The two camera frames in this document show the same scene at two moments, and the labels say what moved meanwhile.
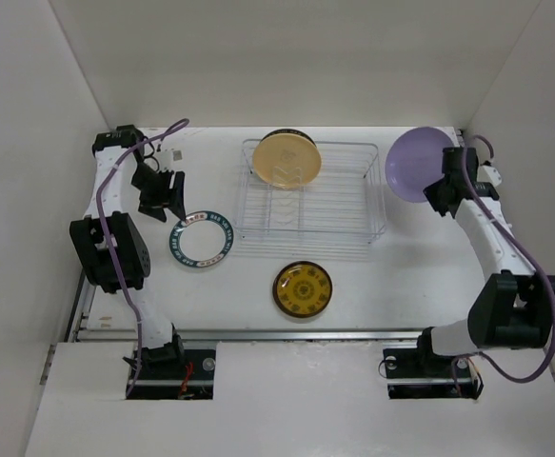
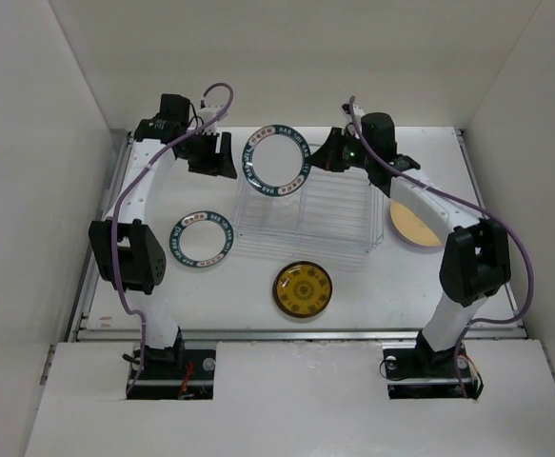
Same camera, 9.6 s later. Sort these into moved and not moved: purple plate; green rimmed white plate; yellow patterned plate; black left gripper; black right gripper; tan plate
Moved: black right gripper; black left gripper; purple plate; tan plate
Not moved: yellow patterned plate; green rimmed white plate
